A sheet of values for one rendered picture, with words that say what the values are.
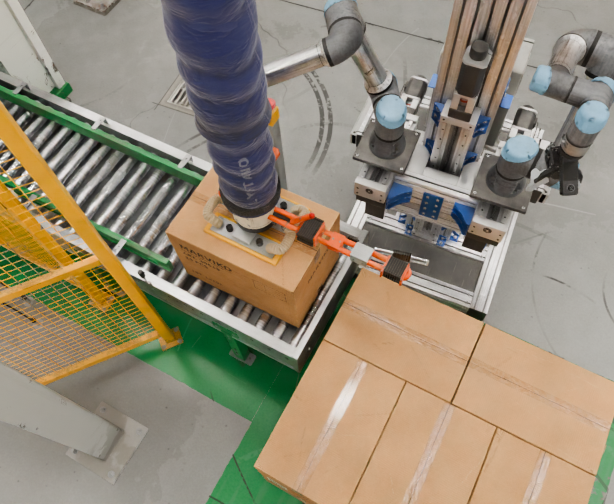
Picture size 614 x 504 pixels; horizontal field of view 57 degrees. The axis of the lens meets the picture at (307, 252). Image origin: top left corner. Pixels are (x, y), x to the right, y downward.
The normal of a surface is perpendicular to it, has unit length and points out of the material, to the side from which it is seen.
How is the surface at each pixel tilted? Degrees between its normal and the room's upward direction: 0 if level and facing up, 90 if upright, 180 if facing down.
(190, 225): 0
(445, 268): 0
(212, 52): 82
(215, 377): 0
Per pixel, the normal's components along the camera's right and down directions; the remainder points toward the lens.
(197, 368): -0.04, -0.46
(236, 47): 0.57, 0.64
